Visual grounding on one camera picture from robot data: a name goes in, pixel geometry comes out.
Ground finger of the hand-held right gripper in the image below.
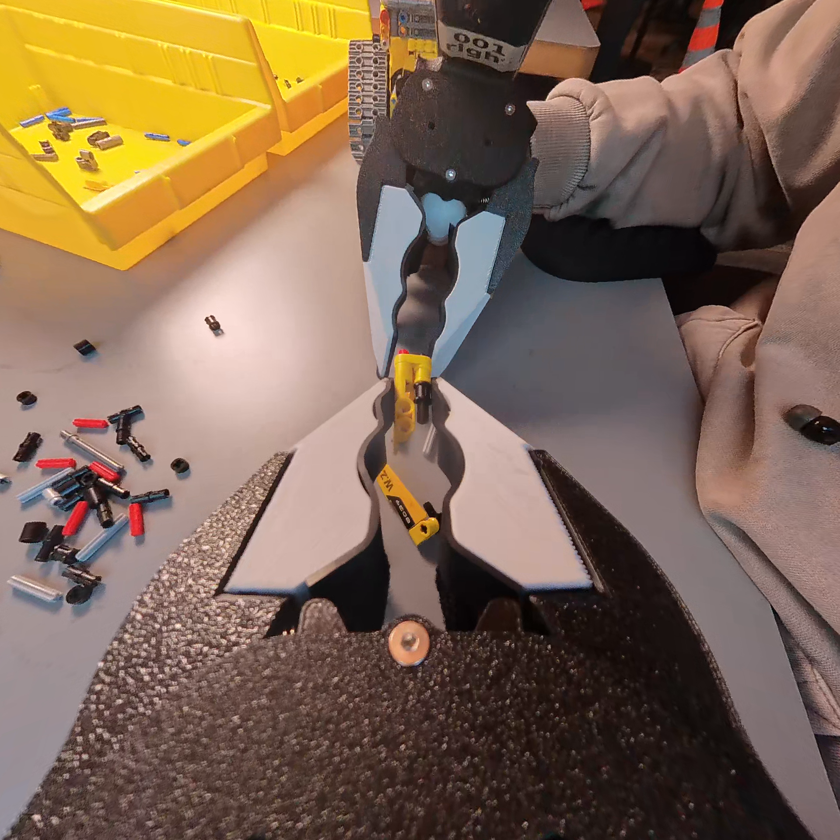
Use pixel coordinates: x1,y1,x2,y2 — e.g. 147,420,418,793
365,184,427,375
431,210,506,375

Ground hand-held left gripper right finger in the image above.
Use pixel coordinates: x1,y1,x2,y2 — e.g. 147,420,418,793
434,384,594,598

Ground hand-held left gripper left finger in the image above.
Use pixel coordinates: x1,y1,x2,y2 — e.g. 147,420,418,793
224,381,395,598

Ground yellow tracked toy robot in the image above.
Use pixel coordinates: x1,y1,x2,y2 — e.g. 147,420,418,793
348,0,441,165

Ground yellow brick arm piece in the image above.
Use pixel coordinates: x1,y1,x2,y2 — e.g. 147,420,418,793
392,348,435,442

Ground person's right forearm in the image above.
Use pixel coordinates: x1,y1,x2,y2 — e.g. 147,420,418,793
525,0,840,250

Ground grey desk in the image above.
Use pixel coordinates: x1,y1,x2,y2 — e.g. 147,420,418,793
0,79,840,840

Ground yellow angled brick piece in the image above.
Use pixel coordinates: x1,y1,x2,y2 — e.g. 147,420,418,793
374,466,442,547

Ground black armrest pad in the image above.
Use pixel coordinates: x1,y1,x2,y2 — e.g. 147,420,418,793
523,217,716,283

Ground grey table with wooden edge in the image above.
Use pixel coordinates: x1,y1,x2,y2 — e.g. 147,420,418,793
525,0,602,82

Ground yellow plastic bin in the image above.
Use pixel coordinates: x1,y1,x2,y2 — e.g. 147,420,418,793
171,0,375,156
0,0,283,271

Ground scattered small building pieces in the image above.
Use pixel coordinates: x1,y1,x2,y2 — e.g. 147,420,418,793
0,315,227,607

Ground person's beige sweatshirt torso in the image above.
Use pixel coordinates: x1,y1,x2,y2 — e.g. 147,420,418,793
676,197,840,736

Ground orange traffic cone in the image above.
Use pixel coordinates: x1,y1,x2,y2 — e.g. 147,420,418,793
683,0,725,69

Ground small pieces inside bin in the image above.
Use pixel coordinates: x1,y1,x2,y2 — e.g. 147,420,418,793
16,105,191,174

